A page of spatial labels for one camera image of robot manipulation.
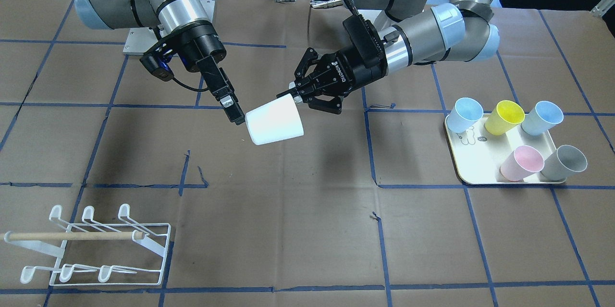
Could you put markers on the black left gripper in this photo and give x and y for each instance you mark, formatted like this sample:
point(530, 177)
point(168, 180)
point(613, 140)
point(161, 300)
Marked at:
point(347, 70)

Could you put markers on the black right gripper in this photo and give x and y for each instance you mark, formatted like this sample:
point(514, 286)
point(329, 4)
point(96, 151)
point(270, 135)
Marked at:
point(201, 46)

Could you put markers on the white plastic cup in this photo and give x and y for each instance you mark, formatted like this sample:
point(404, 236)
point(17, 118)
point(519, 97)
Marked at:
point(275, 121)

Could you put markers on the light blue cup back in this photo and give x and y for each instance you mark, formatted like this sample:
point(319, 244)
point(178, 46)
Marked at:
point(465, 113)

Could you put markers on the light blue cup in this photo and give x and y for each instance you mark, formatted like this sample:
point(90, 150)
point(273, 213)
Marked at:
point(465, 113)
point(542, 117)

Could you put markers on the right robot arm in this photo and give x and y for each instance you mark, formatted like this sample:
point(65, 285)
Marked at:
point(162, 16)

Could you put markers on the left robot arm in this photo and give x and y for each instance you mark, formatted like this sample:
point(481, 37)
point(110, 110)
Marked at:
point(389, 35)

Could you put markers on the yellow plastic cup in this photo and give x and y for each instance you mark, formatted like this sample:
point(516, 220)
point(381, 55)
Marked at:
point(505, 116)

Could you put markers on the pink plastic cup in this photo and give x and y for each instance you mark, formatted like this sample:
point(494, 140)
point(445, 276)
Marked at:
point(522, 162)

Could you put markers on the light blue cup front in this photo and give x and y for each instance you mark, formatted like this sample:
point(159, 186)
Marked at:
point(542, 117)

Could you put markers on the grey plastic cup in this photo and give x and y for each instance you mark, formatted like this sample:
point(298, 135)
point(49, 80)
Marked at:
point(566, 161)

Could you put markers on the cream serving tray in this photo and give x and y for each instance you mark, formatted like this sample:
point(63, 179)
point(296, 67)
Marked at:
point(478, 155)

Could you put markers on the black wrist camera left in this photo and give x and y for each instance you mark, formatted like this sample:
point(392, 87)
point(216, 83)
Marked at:
point(365, 39)

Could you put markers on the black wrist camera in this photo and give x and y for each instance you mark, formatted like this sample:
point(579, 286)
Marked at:
point(157, 64)
point(365, 39)

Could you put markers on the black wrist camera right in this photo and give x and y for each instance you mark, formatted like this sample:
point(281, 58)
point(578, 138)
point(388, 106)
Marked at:
point(157, 64)

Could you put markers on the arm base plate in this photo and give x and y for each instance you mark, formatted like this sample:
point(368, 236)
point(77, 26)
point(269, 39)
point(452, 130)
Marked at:
point(140, 39)

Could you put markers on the white wire cup rack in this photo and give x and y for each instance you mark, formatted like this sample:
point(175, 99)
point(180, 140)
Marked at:
point(88, 252)

